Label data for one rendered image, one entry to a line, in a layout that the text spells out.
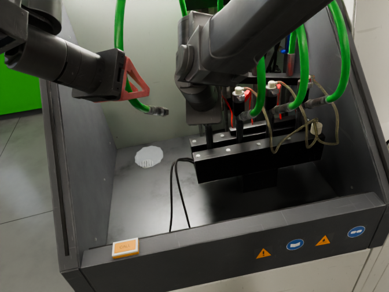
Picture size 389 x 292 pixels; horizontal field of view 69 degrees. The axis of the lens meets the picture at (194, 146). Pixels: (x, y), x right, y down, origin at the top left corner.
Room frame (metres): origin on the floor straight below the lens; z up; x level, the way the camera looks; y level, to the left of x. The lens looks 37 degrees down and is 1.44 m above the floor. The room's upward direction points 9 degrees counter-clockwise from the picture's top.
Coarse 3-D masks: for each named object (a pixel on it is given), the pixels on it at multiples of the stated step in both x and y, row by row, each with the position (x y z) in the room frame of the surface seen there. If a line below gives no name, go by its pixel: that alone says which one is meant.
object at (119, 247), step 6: (132, 240) 0.35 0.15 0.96; (138, 240) 0.35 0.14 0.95; (120, 246) 0.34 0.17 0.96; (126, 246) 0.33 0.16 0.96; (132, 246) 0.33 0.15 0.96; (138, 246) 0.34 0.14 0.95; (114, 252) 0.33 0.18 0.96; (120, 252) 0.32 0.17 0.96; (138, 252) 0.32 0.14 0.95; (114, 258) 0.32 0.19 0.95
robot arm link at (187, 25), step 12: (192, 12) 0.45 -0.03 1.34; (180, 24) 0.47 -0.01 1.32; (192, 24) 0.44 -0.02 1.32; (204, 24) 0.44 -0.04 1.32; (180, 36) 0.46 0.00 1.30; (180, 48) 0.37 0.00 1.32; (192, 48) 0.36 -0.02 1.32; (180, 60) 0.36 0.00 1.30; (192, 60) 0.35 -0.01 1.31; (180, 72) 0.36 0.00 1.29; (204, 84) 0.38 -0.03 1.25
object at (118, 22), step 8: (120, 0) 0.48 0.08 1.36; (184, 0) 0.77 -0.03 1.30; (120, 8) 0.47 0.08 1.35; (184, 8) 0.77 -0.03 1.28; (120, 16) 0.46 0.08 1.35; (120, 24) 0.46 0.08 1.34; (120, 32) 0.45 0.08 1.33; (120, 40) 0.45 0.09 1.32; (120, 48) 0.44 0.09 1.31; (128, 80) 0.43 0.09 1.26; (128, 88) 0.43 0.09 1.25; (136, 104) 0.44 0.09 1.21
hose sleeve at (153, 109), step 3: (147, 105) 0.48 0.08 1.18; (150, 105) 0.48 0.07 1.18; (150, 108) 0.48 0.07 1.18; (153, 108) 0.49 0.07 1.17; (156, 108) 0.50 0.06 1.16; (159, 108) 0.51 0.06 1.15; (162, 108) 0.53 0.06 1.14; (150, 111) 0.47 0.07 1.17; (153, 111) 0.49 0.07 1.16; (156, 111) 0.50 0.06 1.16; (159, 111) 0.51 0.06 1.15; (162, 111) 0.52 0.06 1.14; (165, 111) 0.53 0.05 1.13; (150, 114) 0.48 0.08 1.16; (153, 114) 0.49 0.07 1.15; (156, 114) 0.50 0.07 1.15; (159, 114) 0.51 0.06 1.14; (162, 114) 0.52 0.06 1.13
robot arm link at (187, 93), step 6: (174, 78) 0.41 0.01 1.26; (180, 84) 0.40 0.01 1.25; (186, 84) 0.39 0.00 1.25; (192, 84) 0.38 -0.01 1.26; (198, 84) 0.39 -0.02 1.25; (180, 90) 0.40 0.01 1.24; (186, 90) 0.39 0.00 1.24; (192, 90) 0.39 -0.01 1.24; (198, 90) 0.39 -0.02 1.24; (204, 90) 0.39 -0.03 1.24; (210, 90) 0.40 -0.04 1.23; (186, 96) 0.40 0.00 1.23; (192, 96) 0.39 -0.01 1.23; (198, 96) 0.39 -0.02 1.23; (204, 96) 0.40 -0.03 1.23; (210, 96) 0.42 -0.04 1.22; (192, 102) 0.42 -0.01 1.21; (198, 102) 0.41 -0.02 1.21
